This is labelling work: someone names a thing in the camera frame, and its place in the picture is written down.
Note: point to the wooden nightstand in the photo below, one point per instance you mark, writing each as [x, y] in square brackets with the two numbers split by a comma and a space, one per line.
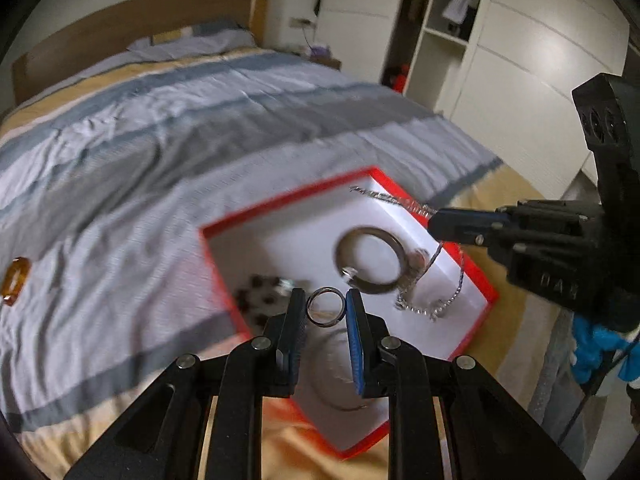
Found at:
[327, 62]

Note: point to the striped duvet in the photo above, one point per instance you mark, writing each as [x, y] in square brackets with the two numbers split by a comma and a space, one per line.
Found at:
[150, 160]

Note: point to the purple tissue box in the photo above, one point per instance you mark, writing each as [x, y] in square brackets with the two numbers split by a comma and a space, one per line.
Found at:
[320, 51]

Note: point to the clear bangle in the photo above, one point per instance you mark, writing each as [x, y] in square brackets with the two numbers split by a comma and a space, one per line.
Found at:
[325, 392]

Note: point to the wooden headboard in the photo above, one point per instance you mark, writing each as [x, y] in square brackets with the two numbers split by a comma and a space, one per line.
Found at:
[125, 20]

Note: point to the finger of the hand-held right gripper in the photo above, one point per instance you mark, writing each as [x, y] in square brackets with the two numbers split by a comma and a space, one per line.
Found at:
[465, 217]
[470, 235]

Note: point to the white wardrobe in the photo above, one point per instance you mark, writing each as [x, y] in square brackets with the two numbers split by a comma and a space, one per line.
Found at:
[525, 60]

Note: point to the amber bangle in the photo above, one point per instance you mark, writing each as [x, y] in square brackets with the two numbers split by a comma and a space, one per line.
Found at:
[22, 266]

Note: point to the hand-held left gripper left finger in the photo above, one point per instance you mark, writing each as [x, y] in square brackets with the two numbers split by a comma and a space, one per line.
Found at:
[295, 345]

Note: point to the person's right hand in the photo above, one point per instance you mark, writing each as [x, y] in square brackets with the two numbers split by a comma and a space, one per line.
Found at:
[595, 350]

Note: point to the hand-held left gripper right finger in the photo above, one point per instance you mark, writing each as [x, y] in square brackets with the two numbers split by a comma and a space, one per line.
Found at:
[356, 345]

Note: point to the red cardboard box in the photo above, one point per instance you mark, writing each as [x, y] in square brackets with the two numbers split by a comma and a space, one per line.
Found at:
[300, 240]

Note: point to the striped pillow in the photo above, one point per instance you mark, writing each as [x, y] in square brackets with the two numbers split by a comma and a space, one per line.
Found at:
[200, 40]

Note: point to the red item in wardrobe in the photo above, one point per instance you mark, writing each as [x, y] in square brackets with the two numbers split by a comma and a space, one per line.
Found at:
[400, 81]

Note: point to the wall socket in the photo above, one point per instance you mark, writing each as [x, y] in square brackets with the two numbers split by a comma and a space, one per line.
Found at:
[302, 22]

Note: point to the large silver bangle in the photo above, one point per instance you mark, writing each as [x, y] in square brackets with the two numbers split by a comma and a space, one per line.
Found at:
[370, 233]

